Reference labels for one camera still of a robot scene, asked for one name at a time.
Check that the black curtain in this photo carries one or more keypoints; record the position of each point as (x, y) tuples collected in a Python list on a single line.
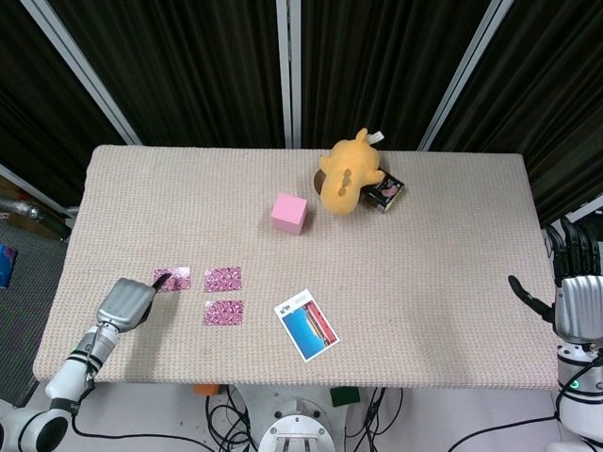
[(28, 94), (556, 117), (188, 70), (377, 61)]

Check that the pink cube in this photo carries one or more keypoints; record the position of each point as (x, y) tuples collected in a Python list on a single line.
[(288, 213)]

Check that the beige woven tablecloth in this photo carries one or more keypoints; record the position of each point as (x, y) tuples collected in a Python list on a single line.
[(424, 282)]

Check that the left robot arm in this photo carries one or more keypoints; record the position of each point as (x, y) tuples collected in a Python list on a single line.
[(70, 372)]

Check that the orange button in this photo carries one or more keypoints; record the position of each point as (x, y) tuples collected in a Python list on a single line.
[(207, 389)]

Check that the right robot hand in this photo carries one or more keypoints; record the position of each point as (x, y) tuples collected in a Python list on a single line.
[(579, 306)]

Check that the black printed box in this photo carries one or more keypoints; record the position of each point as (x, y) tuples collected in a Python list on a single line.
[(388, 193)]

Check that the blue packet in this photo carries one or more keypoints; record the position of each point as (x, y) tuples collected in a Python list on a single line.
[(7, 266)]

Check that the green button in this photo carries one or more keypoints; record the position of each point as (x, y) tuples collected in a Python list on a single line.
[(345, 397)]

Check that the grey metal frame post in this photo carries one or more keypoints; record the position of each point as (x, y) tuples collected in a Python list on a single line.
[(82, 70), (584, 209), (467, 70), (288, 70), (42, 193)]

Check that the silver foil duct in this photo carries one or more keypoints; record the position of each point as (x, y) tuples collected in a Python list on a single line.
[(28, 212)]

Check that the blue and red postcard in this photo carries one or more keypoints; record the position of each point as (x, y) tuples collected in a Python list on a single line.
[(306, 325)]

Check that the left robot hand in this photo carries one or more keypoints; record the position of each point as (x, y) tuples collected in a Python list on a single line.
[(125, 306)]

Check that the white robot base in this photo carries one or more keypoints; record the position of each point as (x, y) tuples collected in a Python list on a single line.
[(301, 424)]

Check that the yellow plush toy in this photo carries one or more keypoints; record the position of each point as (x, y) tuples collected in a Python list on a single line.
[(346, 174)]

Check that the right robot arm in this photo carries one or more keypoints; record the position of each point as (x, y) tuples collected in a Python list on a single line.
[(579, 409)]

